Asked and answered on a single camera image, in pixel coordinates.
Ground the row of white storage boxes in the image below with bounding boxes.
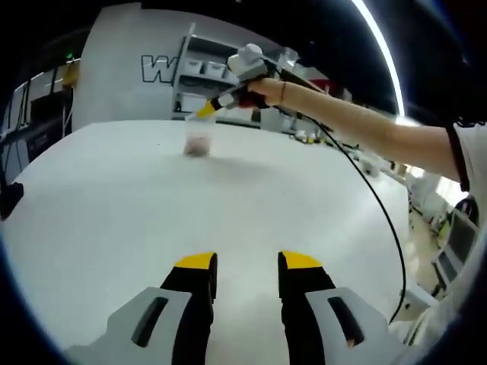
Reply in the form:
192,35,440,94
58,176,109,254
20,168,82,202
182,59,230,83

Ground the person's right hand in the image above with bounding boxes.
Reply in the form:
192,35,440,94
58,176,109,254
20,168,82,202
246,77,284,108

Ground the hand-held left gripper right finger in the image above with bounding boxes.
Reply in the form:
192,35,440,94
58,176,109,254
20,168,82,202
277,249,411,365

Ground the grey shelving unit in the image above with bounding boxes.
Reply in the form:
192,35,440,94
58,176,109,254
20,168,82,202
173,22,328,134

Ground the ceiling light strip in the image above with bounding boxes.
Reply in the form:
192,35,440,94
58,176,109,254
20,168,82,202
350,0,406,115

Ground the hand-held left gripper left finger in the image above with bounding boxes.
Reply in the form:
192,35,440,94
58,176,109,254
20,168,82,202
62,250,219,365

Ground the grey office chair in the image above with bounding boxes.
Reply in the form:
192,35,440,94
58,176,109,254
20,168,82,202
433,197,481,294

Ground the black cable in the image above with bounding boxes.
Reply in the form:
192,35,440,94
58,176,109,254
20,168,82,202
264,59,409,326

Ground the clear resealable bag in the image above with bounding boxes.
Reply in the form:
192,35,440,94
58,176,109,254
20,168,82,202
183,113,217,157

